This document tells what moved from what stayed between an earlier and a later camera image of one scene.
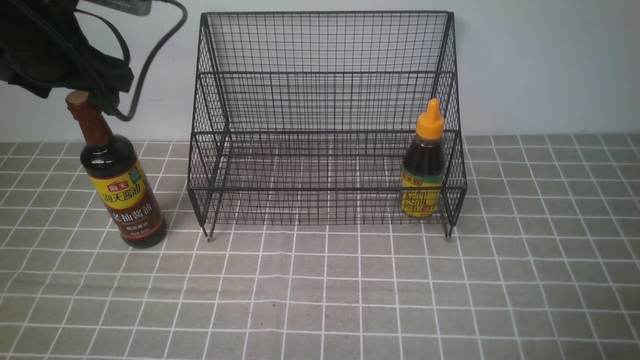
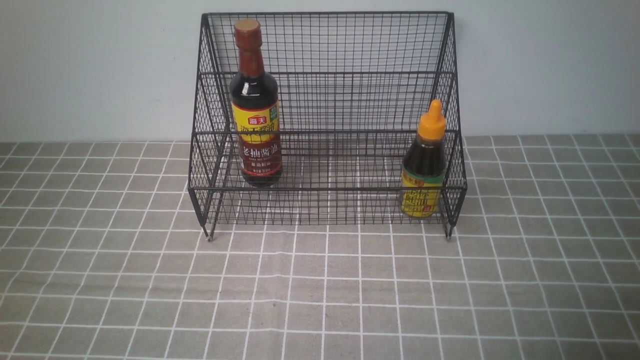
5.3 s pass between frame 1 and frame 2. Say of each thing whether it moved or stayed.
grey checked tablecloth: stayed
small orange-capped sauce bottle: stayed
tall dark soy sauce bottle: moved
